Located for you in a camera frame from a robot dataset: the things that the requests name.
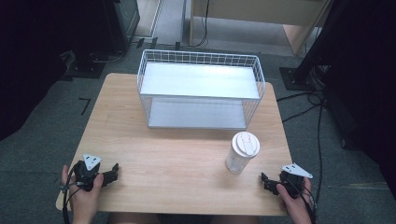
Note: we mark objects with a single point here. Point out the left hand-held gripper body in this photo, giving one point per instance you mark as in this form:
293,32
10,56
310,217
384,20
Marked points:
85,174

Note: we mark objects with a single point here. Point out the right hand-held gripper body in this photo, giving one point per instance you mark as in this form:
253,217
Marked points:
294,179

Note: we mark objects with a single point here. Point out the person's right hand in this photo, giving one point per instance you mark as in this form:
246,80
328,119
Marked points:
294,205

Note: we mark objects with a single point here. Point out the person's left hand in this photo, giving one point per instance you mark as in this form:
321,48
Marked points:
82,202

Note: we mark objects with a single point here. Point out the white cup with lid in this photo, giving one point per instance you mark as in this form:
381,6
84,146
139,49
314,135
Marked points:
241,155

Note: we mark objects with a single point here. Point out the black cabinet on floor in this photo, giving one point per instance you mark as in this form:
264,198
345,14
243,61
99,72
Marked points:
102,31

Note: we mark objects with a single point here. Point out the light wooden desk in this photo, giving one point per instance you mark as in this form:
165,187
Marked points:
249,12

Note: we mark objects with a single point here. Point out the black stand with base plate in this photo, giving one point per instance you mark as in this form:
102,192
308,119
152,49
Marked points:
295,77

